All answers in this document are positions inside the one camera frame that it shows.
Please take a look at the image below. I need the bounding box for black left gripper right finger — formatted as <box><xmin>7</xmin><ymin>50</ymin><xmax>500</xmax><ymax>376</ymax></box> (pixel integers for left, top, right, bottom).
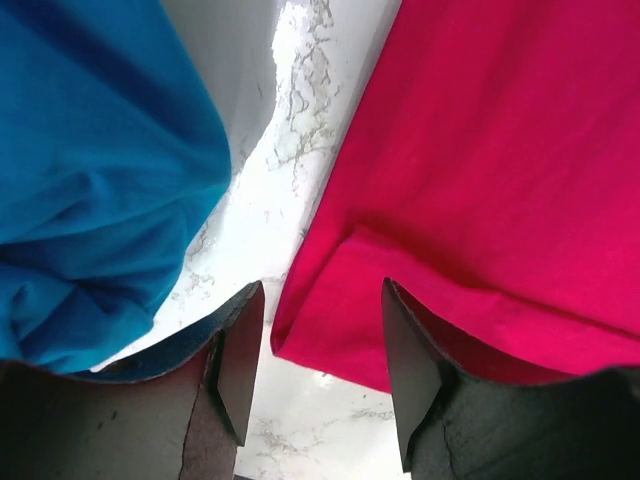
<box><xmin>380</xmin><ymin>277</ymin><xmax>601</xmax><ymax>480</ymax></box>

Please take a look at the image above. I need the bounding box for blue t shirt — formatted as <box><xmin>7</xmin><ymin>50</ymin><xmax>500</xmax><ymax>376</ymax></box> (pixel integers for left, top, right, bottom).
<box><xmin>1</xmin><ymin>1</ymin><xmax>231</xmax><ymax>373</ymax></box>

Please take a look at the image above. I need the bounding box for magenta t shirt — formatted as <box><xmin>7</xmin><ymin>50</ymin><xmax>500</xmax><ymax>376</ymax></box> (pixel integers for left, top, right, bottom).
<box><xmin>271</xmin><ymin>1</ymin><xmax>639</xmax><ymax>391</ymax></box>

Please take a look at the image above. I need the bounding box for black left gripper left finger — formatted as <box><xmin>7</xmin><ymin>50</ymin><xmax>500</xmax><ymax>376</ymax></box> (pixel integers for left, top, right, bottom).
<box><xmin>89</xmin><ymin>279</ymin><xmax>266</xmax><ymax>480</ymax></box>

